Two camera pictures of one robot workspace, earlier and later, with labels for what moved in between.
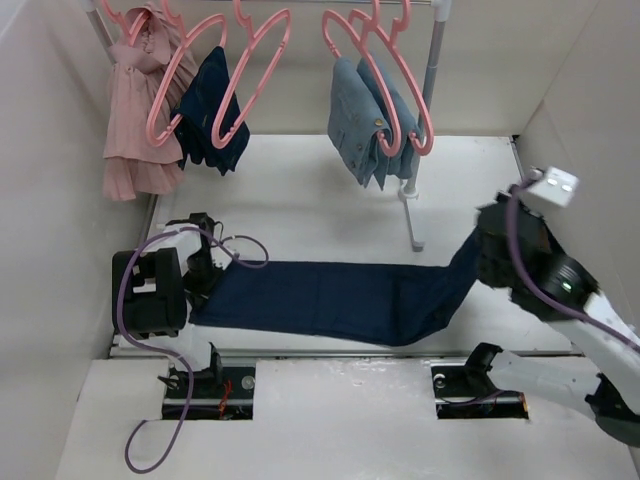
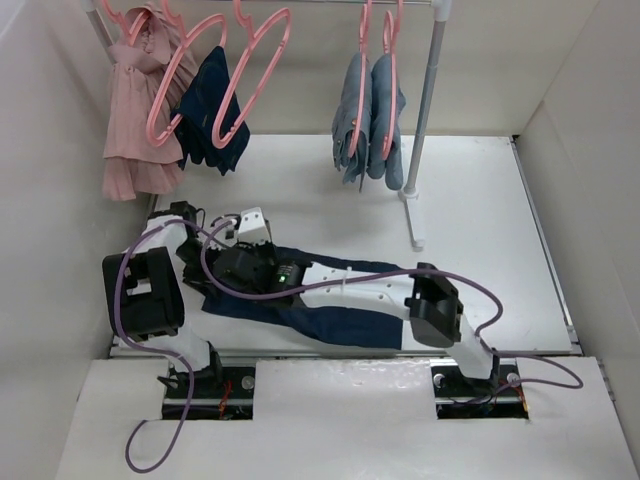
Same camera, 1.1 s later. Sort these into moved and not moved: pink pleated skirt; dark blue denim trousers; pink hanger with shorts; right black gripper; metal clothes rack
Moved: right black gripper; dark blue denim trousers
Not moved: pink hanger with shorts; metal clothes rack; pink pleated skirt
